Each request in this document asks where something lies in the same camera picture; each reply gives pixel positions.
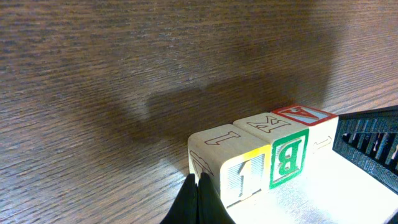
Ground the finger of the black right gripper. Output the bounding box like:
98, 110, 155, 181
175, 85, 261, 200
333, 105, 397, 193

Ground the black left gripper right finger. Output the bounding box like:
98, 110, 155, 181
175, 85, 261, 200
197, 172, 235, 224

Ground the yellow number eleven block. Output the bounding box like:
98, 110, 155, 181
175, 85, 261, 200
187, 124, 272, 207

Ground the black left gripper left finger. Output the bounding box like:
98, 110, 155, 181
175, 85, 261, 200
160, 174, 198, 224

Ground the green B wooden block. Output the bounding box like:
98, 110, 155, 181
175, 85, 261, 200
233, 113, 309, 189

